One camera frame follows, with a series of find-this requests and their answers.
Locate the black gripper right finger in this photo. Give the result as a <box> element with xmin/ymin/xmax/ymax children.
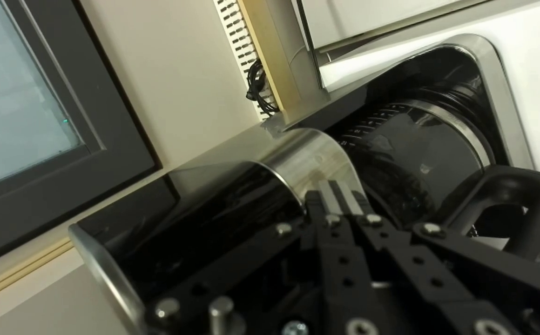
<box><xmin>338</xmin><ymin>182</ymin><xmax>518</xmax><ymax>335</ymax></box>

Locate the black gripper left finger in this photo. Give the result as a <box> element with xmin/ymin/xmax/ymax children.
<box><xmin>308</xmin><ymin>180</ymin><xmax>381</xmax><ymax>335</ymax></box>

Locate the black silver coffee machine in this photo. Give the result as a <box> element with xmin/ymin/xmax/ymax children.
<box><xmin>72</xmin><ymin>35</ymin><xmax>540</xmax><ymax>335</ymax></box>

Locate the glass coffee carafe black handle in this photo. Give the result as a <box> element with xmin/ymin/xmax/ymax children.
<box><xmin>330</xmin><ymin>100</ymin><xmax>540</xmax><ymax>264</ymax></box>

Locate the window with dark frame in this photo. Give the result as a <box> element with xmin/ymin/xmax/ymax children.
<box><xmin>0</xmin><ymin>0</ymin><xmax>161</xmax><ymax>256</ymax></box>

